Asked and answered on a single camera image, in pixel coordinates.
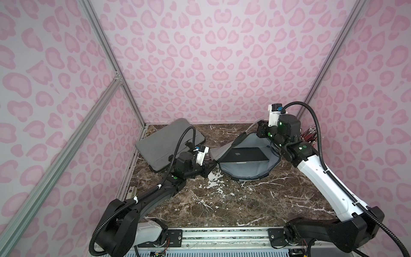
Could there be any black corrugated cable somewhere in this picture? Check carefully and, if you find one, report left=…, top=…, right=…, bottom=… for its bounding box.
left=281, top=101, right=410, bottom=257
left=88, top=125, right=197, bottom=257

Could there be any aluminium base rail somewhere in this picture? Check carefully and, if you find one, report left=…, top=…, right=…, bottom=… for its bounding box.
left=86, top=226, right=309, bottom=257

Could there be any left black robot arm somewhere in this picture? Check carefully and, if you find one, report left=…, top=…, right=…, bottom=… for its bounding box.
left=88, top=152, right=217, bottom=257

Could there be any left black corrugated cable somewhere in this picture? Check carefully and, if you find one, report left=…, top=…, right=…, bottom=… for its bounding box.
left=88, top=125, right=197, bottom=257

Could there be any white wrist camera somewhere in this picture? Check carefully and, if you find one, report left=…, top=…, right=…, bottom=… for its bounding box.
left=268, top=103, right=283, bottom=127
left=193, top=145, right=209, bottom=166

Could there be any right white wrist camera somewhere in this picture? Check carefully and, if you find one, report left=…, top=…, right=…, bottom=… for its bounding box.
left=268, top=103, right=283, bottom=127

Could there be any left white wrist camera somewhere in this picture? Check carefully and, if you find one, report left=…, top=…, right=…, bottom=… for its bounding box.
left=193, top=145, right=209, bottom=166

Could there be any bundle of pens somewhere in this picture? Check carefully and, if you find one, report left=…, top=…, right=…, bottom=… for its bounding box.
left=301, top=126, right=317, bottom=143

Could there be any black laptop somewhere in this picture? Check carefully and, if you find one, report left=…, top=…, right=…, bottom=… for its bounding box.
left=219, top=147, right=269, bottom=163

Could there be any grey laptop bag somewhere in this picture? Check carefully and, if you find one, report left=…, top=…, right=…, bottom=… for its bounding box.
left=209, top=132, right=281, bottom=181
left=136, top=118, right=205, bottom=173

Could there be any right black corrugated cable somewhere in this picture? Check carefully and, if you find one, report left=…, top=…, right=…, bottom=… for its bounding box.
left=281, top=101, right=410, bottom=257

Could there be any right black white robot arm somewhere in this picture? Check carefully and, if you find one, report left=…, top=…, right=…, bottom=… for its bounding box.
left=256, top=114, right=384, bottom=253

